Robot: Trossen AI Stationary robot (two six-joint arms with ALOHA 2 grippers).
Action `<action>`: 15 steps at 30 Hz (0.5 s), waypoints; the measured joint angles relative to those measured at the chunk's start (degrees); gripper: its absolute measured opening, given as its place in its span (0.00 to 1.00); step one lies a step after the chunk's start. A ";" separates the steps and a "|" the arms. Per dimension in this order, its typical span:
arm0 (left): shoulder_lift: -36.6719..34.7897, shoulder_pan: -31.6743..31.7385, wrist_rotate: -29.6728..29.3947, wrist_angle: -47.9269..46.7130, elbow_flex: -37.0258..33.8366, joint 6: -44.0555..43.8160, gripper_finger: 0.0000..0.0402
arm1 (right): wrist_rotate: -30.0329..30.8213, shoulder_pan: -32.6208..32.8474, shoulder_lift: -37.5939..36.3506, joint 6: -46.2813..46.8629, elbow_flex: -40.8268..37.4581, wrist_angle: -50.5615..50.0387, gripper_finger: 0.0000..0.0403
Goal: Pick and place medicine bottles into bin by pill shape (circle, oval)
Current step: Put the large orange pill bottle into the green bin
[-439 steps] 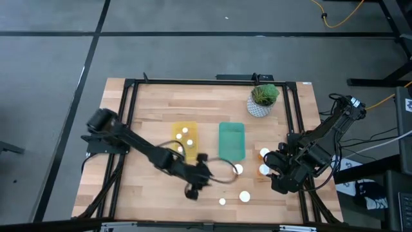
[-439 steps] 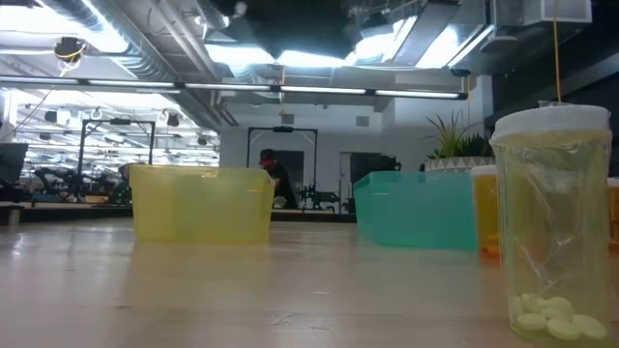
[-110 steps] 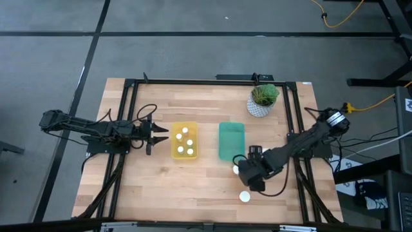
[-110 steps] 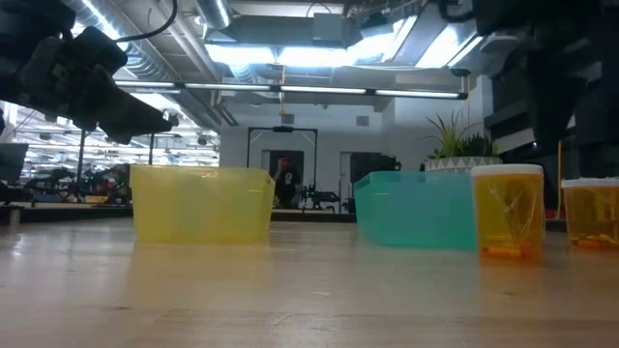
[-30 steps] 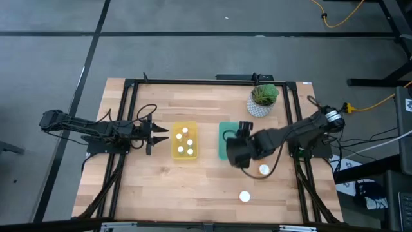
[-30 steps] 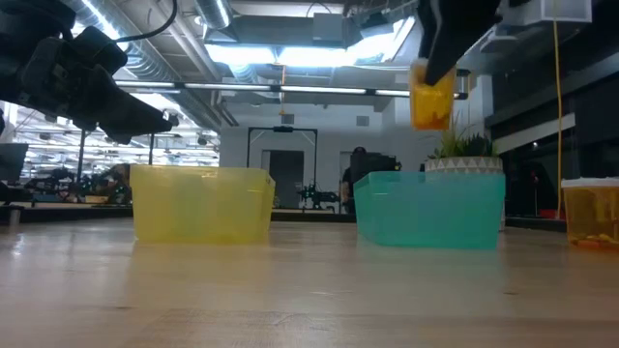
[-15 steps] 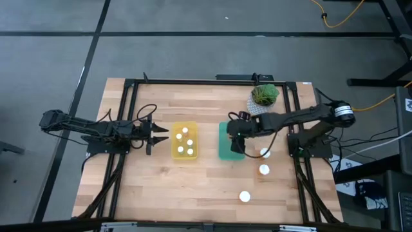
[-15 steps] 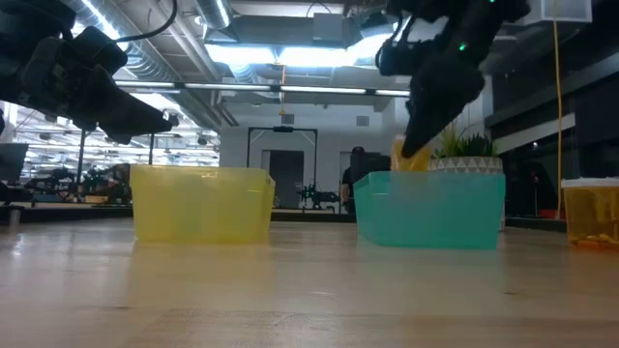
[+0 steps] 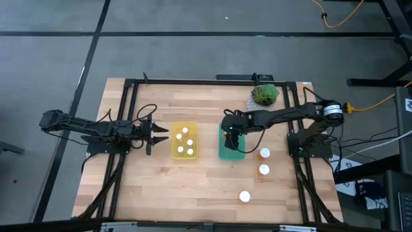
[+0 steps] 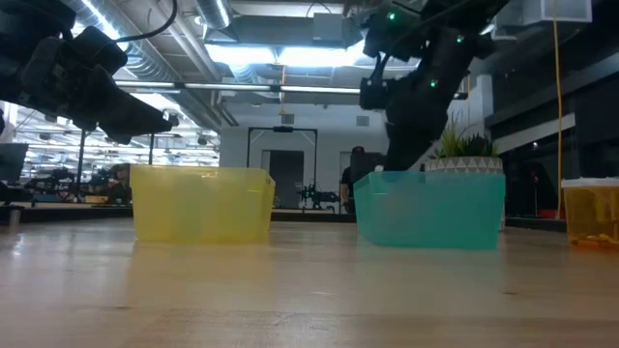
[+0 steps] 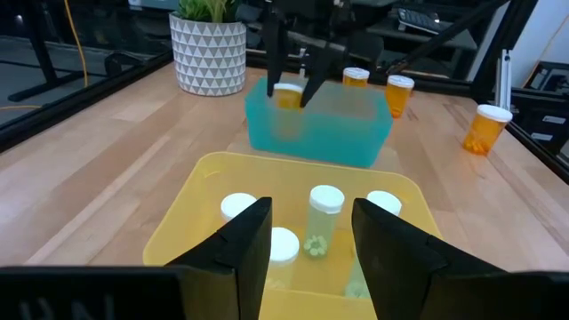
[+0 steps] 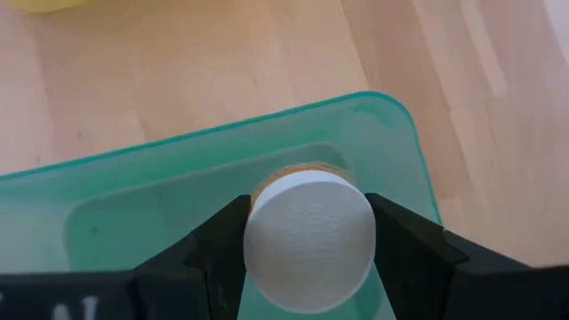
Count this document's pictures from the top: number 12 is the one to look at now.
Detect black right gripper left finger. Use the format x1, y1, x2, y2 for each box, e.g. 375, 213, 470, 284
132, 194, 253, 320

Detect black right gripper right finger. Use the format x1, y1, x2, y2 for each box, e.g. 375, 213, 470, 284
364, 192, 470, 320

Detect orange pill bottle white cap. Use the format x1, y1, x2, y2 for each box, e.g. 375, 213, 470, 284
242, 162, 377, 315

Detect green translucent plastic bin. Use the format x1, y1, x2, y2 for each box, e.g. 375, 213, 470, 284
0, 91, 444, 320

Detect yellow translucent plastic bin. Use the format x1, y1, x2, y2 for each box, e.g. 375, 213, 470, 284
8, 0, 90, 13

